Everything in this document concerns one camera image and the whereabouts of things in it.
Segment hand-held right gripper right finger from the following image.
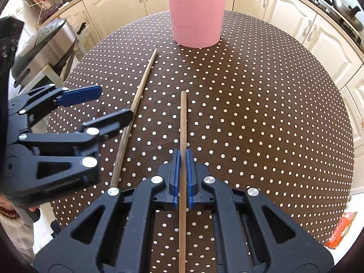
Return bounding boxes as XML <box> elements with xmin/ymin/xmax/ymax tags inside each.
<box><xmin>186</xmin><ymin>148</ymin><xmax>334</xmax><ymax>273</ymax></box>

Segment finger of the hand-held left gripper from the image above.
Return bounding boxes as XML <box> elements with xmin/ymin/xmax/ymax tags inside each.
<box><xmin>8</xmin><ymin>84</ymin><xmax>102</xmax><ymax>118</ymax></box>
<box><xmin>18</xmin><ymin>109</ymin><xmax>134</xmax><ymax>186</ymax></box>

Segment long wooden chopstick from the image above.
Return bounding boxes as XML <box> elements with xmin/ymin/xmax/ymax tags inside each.
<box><xmin>178</xmin><ymin>91</ymin><xmax>189</xmax><ymax>273</ymax></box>
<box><xmin>109</xmin><ymin>48</ymin><xmax>159</xmax><ymax>189</ymax></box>

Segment steel wok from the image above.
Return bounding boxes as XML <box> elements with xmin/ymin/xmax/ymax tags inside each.
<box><xmin>331</xmin><ymin>0</ymin><xmax>364</xmax><ymax>32</ymax></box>

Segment orange snack packet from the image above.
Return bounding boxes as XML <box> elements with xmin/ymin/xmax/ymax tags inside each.
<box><xmin>326</xmin><ymin>212</ymin><xmax>359</xmax><ymax>248</ymax></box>

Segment pink cup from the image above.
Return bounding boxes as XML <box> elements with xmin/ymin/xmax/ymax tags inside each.
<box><xmin>166</xmin><ymin>0</ymin><xmax>227</xmax><ymax>48</ymax></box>

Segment grey rice cooker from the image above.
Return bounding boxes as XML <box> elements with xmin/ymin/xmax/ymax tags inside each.
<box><xmin>11</xmin><ymin>18</ymin><xmax>79</xmax><ymax>87</ymax></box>

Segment white charger cable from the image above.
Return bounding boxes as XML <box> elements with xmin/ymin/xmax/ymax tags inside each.
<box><xmin>23</xmin><ymin>0</ymin><xmax>47</xmax><ymax>30</ymax></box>

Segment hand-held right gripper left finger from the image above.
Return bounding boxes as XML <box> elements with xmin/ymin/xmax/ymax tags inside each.
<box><xmin>33</xmin><ymin>148</ymin><xmax>181</xmax><ymax>273</ymax></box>

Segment cream base cabinets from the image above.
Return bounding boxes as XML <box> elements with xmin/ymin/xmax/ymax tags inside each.
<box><xmin>58</xmin><ymin>0</ymin><xmax>364</xmax><ymax>160</ymax></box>

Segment person's left forearm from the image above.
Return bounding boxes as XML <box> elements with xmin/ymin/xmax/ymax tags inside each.
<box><xmin>0</xmin><ymin>195</ymin><xmax>36</xmax><ymax>262</ymax></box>

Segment black gas stove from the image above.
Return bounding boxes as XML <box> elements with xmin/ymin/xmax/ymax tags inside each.
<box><xmin>294</xmin><ymin>0</ymin><xmax>364</xmax><ymax>47</ymax></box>

